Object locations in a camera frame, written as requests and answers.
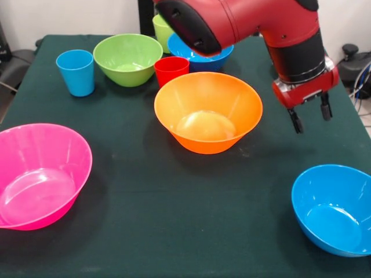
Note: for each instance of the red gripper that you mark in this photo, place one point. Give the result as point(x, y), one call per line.
point(304, 92)

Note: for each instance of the orange bowl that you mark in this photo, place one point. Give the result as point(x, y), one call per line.
point(207, 95)

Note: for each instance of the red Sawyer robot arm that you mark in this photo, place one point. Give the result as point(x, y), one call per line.
point(246, 20)

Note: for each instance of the blue bowl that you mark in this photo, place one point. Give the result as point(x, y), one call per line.
point(330, 208)
point(208, 63)

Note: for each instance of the red cup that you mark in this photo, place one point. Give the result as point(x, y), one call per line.
point(168, 71)

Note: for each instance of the green cup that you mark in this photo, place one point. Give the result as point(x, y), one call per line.
point(160, 33)

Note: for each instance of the dark green tablecloth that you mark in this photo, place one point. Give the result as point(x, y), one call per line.
point(145, 188)

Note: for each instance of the green bowl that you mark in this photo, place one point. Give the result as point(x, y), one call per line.
point(127, 63)

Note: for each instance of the blue cup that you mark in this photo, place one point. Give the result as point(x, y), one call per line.
point(76, 78)

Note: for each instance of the large pink bowl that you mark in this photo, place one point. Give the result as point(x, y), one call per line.
point(43, 179)

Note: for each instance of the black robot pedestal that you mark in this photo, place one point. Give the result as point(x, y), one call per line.
point(145, 17)

